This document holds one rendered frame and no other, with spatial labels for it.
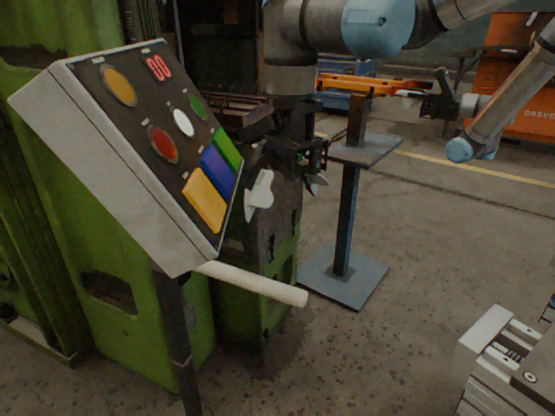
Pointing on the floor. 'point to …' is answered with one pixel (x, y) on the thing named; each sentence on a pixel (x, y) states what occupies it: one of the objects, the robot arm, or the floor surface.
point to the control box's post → (166, 289)
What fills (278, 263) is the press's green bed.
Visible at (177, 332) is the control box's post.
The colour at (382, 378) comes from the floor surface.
